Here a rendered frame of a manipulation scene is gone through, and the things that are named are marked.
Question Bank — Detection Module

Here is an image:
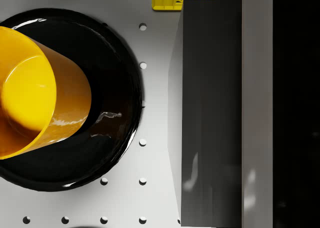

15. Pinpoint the grey cube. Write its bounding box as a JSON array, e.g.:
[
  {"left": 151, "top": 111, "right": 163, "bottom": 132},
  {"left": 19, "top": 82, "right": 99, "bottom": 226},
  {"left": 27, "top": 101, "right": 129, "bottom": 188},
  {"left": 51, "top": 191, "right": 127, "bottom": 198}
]
[{"left": 168, "top": 0, "right": 243, "bottom": 228}]

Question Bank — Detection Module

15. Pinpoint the black plate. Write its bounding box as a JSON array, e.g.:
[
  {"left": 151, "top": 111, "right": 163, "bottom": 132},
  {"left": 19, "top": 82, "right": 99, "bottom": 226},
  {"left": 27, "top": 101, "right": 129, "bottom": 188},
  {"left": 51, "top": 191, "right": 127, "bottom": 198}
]
[{"left": 0, "top": 7, "right": 144, "bottom": 193}]

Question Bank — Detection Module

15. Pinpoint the yellow bowl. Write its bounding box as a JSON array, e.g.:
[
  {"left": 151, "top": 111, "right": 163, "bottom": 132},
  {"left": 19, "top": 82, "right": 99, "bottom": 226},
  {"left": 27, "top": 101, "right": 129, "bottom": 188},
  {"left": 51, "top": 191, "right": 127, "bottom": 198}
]
[{"left": 0, "top": 25, "right": 93, "bottom": 161}]

